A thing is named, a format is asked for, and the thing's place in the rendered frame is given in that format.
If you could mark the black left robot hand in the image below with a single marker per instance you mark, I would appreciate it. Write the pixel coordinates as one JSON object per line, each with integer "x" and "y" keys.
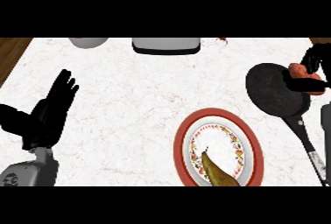
{"x": 47, "y": 122}

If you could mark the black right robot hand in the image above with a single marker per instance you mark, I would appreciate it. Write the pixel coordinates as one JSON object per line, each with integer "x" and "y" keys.
{"x": 306, "y": 84}

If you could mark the orange-red sweet potato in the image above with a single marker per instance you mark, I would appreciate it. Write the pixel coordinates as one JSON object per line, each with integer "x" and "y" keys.
{"x": 297, "y": 71}

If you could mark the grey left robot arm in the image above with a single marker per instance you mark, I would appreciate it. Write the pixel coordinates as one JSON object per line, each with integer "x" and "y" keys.
{"x": 29, "y": 172}

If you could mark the black frying pan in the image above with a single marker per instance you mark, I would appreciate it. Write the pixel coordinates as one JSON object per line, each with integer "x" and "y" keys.
{"x": 270, "y": 90}

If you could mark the red-rimmed floral plate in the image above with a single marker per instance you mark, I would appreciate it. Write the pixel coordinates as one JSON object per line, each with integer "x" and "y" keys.
{"x": 249, "y": 140}

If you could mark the small red object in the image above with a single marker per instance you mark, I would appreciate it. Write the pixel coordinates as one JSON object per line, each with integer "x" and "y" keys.
{"x": 221, "y": 40}

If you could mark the white bowl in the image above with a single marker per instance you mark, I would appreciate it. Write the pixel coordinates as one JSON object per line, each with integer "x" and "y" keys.
{"x": 87, "y": 42}

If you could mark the grey appliance with black base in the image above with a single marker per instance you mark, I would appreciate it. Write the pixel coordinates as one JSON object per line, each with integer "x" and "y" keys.
{"x": 165, "y": 45}

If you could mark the yellow-brown pointed vegetable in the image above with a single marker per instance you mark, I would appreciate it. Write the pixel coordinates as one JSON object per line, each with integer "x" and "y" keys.
{"x": 217, "y": 175}

